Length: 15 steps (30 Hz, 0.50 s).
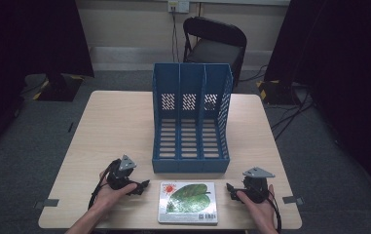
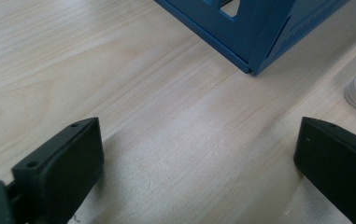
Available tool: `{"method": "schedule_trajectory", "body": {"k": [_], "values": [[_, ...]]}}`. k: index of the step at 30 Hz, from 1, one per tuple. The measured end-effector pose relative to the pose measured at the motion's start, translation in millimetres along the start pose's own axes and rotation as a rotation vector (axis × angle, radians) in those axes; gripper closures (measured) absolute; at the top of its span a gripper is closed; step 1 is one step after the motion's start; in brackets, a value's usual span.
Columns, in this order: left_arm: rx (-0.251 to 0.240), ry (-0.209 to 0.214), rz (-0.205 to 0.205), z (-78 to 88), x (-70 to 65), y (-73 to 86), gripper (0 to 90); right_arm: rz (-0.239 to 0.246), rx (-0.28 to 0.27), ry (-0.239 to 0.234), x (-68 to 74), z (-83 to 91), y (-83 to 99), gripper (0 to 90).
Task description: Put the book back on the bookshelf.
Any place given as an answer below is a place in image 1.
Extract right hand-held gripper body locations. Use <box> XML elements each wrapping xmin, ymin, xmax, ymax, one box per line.
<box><xmin>241</xmin><ymin>167</ymin><xmax>276</xmax><ymax>205</ymax></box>

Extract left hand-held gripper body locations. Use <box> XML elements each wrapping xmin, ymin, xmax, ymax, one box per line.
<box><xmin>105</xmin><ymin>154</ymin><xmax>139</xmax><ymax>191</ymax></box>

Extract green leaf picture book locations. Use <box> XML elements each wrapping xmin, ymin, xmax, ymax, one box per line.
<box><xmin>157</xmin><ymin>180</ymin><xmax>219</xmax><ymax>225</ymax></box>

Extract blue plastic file rack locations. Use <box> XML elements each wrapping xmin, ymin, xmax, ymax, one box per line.
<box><xmin>151</xmin><ymin>61</ymin><xmax>235</xmax><ymax>174</ymax></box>

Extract person's left hand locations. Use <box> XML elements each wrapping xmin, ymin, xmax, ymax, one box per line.
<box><xmin>92</xmin><ymin>169</ymin><xmax>139</xmax><ymax>213</ymax></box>

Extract person's right hand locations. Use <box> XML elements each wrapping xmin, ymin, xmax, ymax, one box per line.
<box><xmin>236</xmin><ymin>184</ymin><xmax>278</xmax><ymax>229</ymax></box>

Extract grey tape strip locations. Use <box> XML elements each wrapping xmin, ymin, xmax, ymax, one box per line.
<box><xmin>281</xmin><ymin>195</ymin><xmax>305</xmax><ymax>206</ymax></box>
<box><xmin>33</xmin><ymin>198</ymin><xmax>60</xmax><ymax>210</ymax></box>

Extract black stand base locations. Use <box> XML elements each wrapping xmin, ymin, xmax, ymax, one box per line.
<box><xmin>255</xmin><ymin>79</ymin><xmax>300</xmax><ymax>106</ymax></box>
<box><xmin>36</xmin><ymin>73</ymin><xmax>84</xmax><ymax>102</ymax></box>

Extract black folding chair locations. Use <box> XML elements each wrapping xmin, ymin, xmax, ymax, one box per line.
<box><xmin>182</xmin><ymin>17</ymin><xmax>248</xmax><ymax>88</ymax></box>

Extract black curtain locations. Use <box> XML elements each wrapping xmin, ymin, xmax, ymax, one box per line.
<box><xmin>0</xmin><ymin>0</ymin><xmax>95</xmax><ymax>164</ymax></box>
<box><xmin>264</xmin><ymin>0</ymin><xmax>371</xmax><ymax>203</ymax></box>

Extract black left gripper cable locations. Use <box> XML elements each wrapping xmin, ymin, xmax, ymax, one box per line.
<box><xmin>87</xmin><ymin>159</ymin><xmax>123</xmax><ymax>211</ymax></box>

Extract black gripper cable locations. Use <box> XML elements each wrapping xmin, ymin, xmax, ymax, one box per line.
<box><xmin>87</xmin><ymin>159</ymin><xmax>123</xmax><ymax>211</ymax></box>
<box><xmin>267</xmin><ymin>189</ymin><xmax>283</xmax><ymax>234</ymax></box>

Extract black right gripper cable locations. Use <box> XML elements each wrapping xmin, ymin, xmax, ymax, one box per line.
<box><xmin>267</xmin><ymin>189</ymin><xmax>283</xmax><ymax>234</ymax></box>

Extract black floor cables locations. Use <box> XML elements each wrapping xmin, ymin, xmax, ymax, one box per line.
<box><xmin>238</xmin><ymin>63</ymin><xmax>315</xmax><ymax>141</ymax></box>

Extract black wall socket cable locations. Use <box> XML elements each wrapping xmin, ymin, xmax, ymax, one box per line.
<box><xmin>170</xmin><ymin>6</ymin><xmax>181</xmax><ymax>63</ymax></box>

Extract white wall socket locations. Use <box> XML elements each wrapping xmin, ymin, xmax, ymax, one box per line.
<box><xmin>167</xmin><ymin>0</ymin><xmax>191</xmax><ymax>15</ymax></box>

